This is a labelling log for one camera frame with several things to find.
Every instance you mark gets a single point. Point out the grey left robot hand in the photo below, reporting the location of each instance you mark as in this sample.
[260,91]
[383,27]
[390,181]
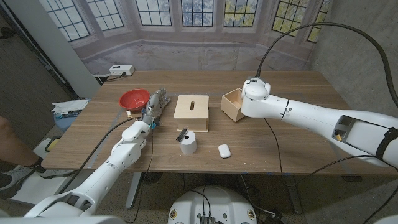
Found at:
[154,107]

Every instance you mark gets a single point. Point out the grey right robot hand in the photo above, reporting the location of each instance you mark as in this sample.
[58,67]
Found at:
[257,80]

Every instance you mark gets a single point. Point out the wooden slotted drawer base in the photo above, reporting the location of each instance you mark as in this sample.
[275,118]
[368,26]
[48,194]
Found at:
[191,116]

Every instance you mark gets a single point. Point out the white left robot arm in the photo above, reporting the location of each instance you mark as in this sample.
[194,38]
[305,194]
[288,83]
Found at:
[124,155]

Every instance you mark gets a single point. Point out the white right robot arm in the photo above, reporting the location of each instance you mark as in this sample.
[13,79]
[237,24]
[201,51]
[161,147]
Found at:
[311,115]

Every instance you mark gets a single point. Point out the red bowl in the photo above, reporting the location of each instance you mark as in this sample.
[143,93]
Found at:
[133,99]

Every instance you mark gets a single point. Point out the small black clip device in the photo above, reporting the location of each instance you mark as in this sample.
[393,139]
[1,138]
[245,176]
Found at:
[181,135]

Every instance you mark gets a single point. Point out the white power strip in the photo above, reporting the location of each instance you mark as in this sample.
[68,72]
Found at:
[121,70]

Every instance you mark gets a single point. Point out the white cylinder roll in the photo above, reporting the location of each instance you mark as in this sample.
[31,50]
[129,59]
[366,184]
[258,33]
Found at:
[188,146]

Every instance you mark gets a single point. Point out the printed window backdrop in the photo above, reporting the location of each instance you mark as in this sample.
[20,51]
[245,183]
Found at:
[186,56]

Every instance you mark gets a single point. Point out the white earbuds case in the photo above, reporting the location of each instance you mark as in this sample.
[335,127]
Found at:
[224,151]

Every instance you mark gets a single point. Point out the stack of white papers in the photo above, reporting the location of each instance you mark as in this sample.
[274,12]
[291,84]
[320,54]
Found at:
[70,105]

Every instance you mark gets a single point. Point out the grey table leg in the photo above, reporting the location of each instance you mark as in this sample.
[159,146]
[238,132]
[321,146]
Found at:
[133,189]
[293,193]

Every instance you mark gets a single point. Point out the blue round stool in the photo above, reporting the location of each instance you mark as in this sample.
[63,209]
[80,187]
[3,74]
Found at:
[65,123]

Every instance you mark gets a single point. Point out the yellow black floor object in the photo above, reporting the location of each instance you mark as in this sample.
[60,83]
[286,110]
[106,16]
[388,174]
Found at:
[53,144]

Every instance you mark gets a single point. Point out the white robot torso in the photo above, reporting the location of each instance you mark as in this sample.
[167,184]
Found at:
[211,202]

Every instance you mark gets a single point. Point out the grey black sneaker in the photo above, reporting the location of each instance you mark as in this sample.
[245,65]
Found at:
[12,183]
[56,172]

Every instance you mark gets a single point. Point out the white floor mat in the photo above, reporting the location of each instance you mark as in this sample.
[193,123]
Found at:
[34,186]

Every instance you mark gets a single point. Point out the person's bare leg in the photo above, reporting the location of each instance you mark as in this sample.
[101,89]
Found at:
[12,146]

